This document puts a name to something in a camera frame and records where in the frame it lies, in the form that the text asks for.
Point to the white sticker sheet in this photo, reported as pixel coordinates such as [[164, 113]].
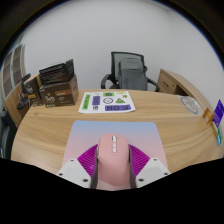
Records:
[[106, 102]]

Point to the black mesh office chair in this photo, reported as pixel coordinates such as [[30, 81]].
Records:
[[115, 56]]

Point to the pink computer mouse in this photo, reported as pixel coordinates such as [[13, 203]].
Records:
[[112, 163]]

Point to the tall brown cardboard box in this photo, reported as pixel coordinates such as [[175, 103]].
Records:
[[32, 91]]

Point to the purple standing card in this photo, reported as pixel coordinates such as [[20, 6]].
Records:
[[219, 112]]

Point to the black cardboard box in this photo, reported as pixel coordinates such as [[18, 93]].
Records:
[[55, 71]]

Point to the small teal card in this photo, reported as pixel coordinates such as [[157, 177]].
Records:
[[218, 136]]

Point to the round white disc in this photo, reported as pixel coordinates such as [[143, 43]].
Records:
[[189, 105]]

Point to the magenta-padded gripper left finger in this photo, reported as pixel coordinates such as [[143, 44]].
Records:
[[85, 163]]

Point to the wide brown cardboard box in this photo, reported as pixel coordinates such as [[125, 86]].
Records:
[[60, 95]]

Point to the small orange box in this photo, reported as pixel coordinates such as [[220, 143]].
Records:
[[208, 115]]

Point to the pink and blue mouse pad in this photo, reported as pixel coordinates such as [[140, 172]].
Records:
[[86, 135]]

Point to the grey backpack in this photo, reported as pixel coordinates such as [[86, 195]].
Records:
[[132, 75]]

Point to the wooden side cabinet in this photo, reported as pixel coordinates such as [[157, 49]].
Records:
[[170, 81]]

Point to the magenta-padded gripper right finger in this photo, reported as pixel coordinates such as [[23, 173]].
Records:
[[141, 163]]

